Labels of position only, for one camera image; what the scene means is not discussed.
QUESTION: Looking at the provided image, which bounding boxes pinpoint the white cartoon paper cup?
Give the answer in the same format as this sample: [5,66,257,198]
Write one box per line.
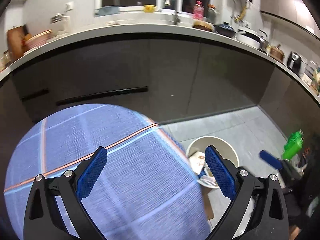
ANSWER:
[189,151,206,175]

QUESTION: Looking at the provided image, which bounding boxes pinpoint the white round trash bin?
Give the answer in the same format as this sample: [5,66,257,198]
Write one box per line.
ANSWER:
[186,136,240,189]

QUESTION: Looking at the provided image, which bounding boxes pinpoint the dark kitchen cabinets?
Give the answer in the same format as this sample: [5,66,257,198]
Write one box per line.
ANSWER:
[0,31,320,140]

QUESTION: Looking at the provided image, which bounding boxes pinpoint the green spray bottle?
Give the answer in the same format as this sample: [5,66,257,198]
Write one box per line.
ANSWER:
[281,129,304,160]

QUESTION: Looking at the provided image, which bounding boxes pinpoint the brown cork mat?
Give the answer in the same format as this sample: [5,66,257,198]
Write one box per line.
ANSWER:
[201,185,214,220]

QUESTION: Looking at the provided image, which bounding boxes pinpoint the black air fryer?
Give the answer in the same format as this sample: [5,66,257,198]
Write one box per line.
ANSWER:
[286,51,302,75]

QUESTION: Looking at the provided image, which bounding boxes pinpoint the blue patterned tablecloth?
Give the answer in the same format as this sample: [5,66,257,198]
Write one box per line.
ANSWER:
[4,104,210,239]

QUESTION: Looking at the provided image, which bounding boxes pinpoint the wooden steamer pot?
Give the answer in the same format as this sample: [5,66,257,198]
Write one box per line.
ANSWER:
[269,44,285,63]

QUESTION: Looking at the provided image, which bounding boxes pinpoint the dark blue casserole pot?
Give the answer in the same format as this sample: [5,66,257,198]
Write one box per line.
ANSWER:
[214,22,236,38]

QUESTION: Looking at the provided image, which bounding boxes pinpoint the pink bottle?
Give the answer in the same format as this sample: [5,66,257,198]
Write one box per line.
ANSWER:
[193,1,204,20]

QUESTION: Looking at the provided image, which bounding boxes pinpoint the pink bowl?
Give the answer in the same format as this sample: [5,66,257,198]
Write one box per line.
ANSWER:
[25,30,53,50]

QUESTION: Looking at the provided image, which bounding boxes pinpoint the wooden cutting board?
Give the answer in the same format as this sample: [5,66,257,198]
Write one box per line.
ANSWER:
[7,24,31,62]

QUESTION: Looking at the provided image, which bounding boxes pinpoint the glass kettle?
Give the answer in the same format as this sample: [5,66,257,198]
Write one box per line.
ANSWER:
[50,14,71,34]

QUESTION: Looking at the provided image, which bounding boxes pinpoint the yellow duck cup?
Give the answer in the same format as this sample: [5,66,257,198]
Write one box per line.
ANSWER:
[143,4,157,13]

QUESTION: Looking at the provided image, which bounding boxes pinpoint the grey dish tray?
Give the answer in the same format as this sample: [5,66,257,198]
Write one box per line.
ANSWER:
[94,5,120,17]

